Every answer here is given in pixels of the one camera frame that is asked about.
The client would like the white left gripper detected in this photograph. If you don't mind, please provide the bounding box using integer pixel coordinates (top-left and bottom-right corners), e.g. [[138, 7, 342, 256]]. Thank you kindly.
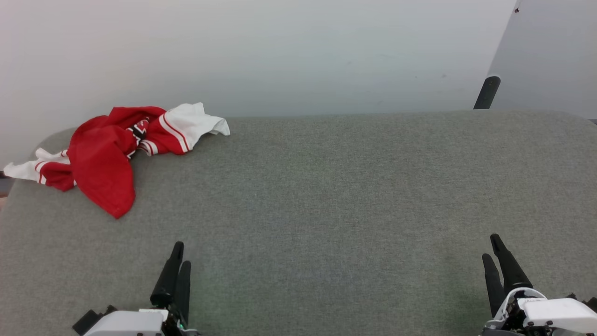
[[83, 241, 202, 336]]

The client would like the red and white shirt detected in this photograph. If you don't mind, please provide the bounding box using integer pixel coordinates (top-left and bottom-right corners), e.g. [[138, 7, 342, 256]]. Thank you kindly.
[[2, 102, 231, 219]]

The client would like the grey fabric sofa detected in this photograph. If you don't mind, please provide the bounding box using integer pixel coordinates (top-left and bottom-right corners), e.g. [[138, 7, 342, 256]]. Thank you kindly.
[[0, 110, 597, 336]]

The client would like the black slanted pole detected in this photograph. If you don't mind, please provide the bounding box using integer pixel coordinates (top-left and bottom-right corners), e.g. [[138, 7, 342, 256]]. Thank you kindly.
[[473, 76, 501, 110]]

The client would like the white board panel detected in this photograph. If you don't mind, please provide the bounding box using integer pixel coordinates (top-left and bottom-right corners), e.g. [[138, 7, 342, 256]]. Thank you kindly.
[[485, 0, 597, 119]]

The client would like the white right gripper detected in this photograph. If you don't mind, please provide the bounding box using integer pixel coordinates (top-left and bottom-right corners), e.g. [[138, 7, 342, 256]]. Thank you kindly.
[[480, 234, 597, 336]]

